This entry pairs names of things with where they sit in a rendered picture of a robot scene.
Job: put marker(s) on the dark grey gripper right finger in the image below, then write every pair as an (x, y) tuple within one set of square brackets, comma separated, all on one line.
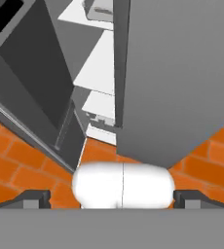
[(188, 196)]

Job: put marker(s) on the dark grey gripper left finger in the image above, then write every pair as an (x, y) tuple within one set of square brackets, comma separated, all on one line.
[(36, 196)]

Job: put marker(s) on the white freezer rack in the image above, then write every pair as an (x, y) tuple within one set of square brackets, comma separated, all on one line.
[(101, 134), (72, 14), (99, 68), (101, 104)]

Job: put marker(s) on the grey freezer door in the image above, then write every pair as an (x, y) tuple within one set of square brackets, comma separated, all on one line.
[(179, 78)]

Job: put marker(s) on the pale grey food container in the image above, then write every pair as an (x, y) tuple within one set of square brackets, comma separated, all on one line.
[(99, 9)]

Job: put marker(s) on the white rounded capsule-shaped object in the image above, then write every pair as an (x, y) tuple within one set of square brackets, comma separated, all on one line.
[(123, 186)]

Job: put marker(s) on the dark grey fridge door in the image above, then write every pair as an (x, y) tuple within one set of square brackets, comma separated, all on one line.
[(29, 81)]

